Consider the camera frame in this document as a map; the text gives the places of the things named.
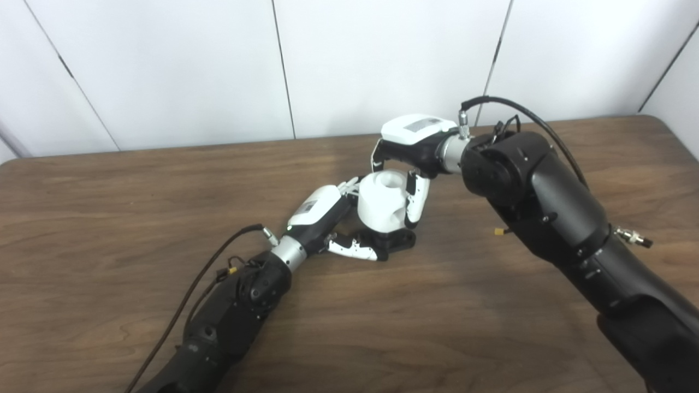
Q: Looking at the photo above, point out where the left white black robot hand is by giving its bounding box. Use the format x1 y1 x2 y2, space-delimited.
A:
270 176 383 273

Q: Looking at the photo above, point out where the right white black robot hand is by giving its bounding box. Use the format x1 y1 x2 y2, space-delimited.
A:
370 113 473 230

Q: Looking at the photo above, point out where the round white holed piece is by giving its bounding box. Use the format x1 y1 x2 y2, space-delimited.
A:
357 169 416 234

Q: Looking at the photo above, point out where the black flanged holder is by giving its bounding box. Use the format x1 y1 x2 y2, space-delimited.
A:
349 228 418 261

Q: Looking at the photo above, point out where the thin black wire loop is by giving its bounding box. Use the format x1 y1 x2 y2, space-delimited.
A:
489 115 522 145

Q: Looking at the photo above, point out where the thin black wire yellow plug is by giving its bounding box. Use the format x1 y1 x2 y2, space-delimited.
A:
216 255 246 279

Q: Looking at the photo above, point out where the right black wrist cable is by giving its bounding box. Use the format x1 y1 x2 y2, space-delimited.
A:
458 96 653 249

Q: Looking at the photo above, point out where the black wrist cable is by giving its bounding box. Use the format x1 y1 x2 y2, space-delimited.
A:
125 224 280 393
458 96 653 249

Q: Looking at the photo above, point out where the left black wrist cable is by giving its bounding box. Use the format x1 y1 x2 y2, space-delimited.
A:
125 224 280 393

